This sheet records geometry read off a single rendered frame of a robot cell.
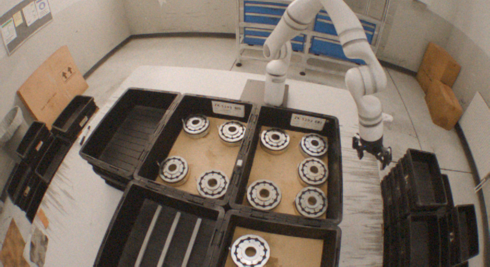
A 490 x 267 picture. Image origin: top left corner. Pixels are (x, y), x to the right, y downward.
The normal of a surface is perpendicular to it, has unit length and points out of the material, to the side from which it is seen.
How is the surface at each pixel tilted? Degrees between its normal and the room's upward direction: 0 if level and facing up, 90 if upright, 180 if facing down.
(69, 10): 90
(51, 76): 80
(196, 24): 90
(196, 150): 0
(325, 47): 90
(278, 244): 0
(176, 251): 0
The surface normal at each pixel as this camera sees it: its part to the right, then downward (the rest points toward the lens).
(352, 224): 0.00, -0.67
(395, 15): -0.22, 0.72
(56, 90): 0.95, 0.01
